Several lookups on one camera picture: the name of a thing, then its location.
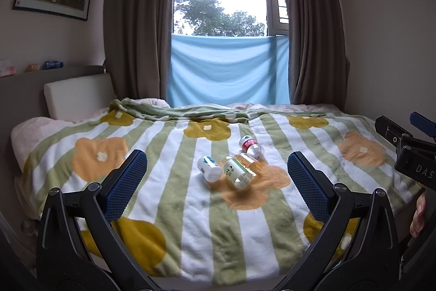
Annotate small bottle with red label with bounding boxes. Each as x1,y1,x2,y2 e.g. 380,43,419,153
238,135,265,160

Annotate white headboard cushion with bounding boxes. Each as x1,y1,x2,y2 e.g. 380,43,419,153
44,73,116,120

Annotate person's right hand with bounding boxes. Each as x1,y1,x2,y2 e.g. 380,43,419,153
410,191,429,238

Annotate brown curtain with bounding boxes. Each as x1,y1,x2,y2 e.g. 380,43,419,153
269,0,351,106
104,0,181,106

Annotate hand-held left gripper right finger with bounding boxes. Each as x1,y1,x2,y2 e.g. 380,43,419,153
287,151,400,276

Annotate light blue cloth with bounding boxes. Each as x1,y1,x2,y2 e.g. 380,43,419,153
166,33,291,107

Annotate pink pillow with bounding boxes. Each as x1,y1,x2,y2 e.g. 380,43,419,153
10,108,110,173

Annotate striped floral blanket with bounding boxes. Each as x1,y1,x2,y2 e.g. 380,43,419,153
20,98,423,285

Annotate pink bed sheet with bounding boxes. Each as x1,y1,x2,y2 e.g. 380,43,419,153
228,102,342,115

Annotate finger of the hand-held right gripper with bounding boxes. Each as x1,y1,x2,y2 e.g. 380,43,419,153
410,112,436,139
375,116,436,155

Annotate white bottle with blue label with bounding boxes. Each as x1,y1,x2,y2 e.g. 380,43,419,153
197,155,222,182

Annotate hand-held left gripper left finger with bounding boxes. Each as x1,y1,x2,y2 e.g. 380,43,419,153
36,149,149,276

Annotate tree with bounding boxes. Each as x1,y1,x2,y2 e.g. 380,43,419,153
174,0,267,37

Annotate grey headboard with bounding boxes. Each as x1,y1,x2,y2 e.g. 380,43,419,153
0,65,110,155

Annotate clear bottle with green label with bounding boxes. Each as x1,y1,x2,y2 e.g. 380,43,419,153
221,152,263,190

